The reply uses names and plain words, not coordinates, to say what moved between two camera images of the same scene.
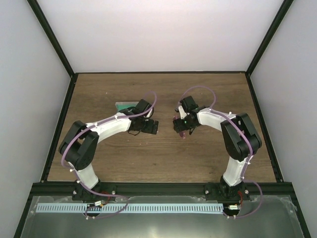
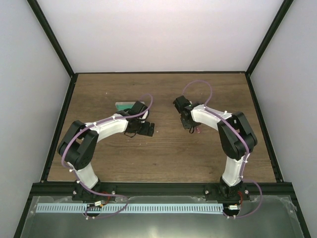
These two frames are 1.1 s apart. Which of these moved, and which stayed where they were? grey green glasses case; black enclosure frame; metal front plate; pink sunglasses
Moved: pink sunglasses
Stayed: black enclosure frame; grey green glasses case; metal front plate
